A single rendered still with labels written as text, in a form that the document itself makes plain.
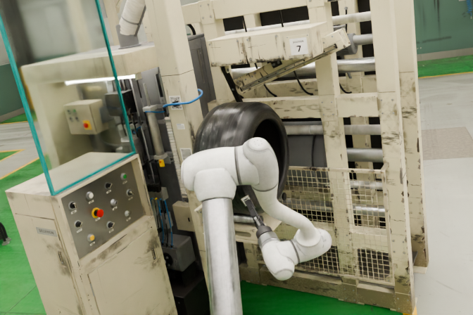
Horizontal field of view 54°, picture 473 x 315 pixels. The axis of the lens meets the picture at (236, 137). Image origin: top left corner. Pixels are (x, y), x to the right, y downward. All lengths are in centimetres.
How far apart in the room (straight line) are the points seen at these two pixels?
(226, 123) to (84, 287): 103
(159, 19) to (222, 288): 141
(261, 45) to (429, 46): 908
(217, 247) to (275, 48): 120
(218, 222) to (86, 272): 106
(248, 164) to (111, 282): 125
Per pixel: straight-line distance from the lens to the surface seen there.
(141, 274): 268
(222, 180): 151
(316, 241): 195
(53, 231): 237
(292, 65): 249
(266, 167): 152
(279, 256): 194
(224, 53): 252
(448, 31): 1132
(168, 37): 238
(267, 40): 238
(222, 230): 150
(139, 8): 288
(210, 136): 221
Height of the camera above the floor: 196
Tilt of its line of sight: 16 degrees down
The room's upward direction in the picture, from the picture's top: 10 degrees counter-clockwise
